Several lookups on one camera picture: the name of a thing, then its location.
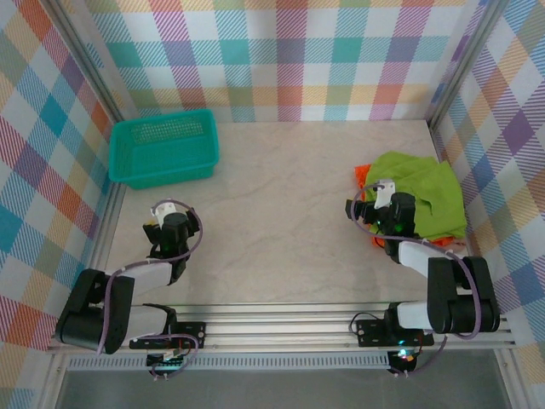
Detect lime green shorts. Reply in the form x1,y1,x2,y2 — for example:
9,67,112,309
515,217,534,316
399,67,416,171
360,152,468,242

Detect orange shorts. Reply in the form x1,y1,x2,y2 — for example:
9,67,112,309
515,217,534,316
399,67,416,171
353,164,455,248

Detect teal plastic basket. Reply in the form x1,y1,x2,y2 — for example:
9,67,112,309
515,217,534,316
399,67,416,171
108,109,221,191

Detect left controller board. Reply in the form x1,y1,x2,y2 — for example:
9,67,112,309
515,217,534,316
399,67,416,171
146,349,192,377

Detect controller board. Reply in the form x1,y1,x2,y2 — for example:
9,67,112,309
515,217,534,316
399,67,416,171
146,349,192,377
387,349,421,376

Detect right controller board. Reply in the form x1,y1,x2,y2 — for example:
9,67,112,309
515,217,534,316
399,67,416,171
387,349,421,376

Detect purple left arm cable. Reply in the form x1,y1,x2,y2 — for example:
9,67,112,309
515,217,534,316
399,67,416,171
95,198,205,380

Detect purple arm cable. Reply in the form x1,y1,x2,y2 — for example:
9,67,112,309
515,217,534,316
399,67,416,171
351,182,485,378
95,198,205,380

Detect aluminium side rail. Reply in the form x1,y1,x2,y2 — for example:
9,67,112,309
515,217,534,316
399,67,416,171
74,182,129,320

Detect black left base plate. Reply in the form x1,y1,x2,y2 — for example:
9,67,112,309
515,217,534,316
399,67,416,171
129,321,207,351

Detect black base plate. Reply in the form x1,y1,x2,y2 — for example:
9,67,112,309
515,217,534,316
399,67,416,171
129,321,207,351
355,317,435,349

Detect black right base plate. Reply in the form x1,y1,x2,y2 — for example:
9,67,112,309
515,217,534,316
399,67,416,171
355,317,435,349

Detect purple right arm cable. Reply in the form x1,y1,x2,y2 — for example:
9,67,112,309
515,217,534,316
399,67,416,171
351,182,485,378

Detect aluminium rail frame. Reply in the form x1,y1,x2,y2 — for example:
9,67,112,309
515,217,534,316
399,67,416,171
44,289,519,354

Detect aluminium corner post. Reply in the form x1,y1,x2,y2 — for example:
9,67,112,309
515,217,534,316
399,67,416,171
425,0,512,131
44,0,129,129

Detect grey slotted cable duct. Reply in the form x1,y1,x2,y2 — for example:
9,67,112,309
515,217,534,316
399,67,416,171
66,355,392,372

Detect aluminium frame leg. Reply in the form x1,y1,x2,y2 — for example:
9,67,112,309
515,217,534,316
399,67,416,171
496,349,525,409
40,353,70,409

